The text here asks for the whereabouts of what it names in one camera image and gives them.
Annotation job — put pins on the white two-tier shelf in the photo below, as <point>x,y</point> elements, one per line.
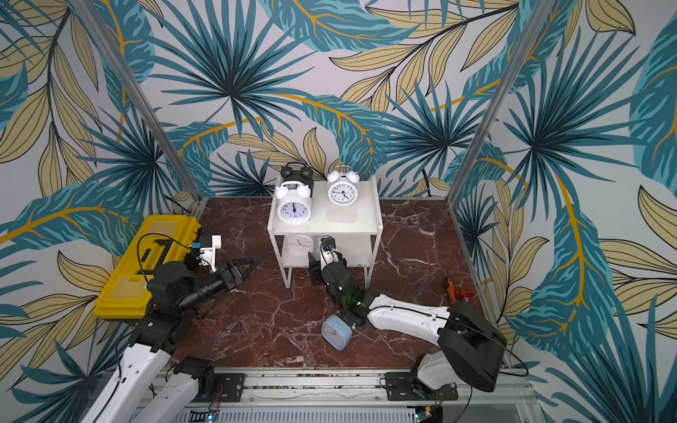
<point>357,230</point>

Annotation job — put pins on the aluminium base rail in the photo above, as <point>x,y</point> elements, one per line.
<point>314,395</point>

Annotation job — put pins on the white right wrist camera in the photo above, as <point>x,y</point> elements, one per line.
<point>329,248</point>

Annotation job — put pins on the orange handled screwdriver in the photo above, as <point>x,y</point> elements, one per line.
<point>450,290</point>

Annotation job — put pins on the white square alarm clock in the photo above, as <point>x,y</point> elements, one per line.
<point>299,245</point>

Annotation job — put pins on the aluminium corner post left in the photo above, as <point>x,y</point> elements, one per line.
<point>96,28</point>

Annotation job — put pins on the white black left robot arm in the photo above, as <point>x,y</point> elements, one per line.
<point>176,291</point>

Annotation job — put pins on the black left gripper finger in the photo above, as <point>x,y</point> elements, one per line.
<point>245,275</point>
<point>244,262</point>

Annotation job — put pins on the black twin-bell alarm clock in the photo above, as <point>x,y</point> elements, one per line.
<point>297,171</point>

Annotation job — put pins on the aluminium corner post right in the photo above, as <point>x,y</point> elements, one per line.
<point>524,43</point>

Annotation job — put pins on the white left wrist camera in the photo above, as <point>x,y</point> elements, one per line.
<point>205,249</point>

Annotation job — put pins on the yellow black toolbox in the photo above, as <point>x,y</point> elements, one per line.
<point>161,239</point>

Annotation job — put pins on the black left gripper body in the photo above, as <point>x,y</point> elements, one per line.
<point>226,280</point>

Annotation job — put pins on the aluminium corner post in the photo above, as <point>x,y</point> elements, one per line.
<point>524,43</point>
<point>96,28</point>

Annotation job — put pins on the red handled pliers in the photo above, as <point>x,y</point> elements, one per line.
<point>465,295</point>

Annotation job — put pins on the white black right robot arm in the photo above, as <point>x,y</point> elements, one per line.
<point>470,348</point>

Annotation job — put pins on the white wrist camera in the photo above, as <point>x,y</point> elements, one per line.
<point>329,248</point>
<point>205,249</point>

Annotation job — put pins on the light blue square clock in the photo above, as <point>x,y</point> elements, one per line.
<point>336,332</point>

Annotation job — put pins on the white twin-bell alarm clock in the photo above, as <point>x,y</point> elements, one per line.
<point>294,202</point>

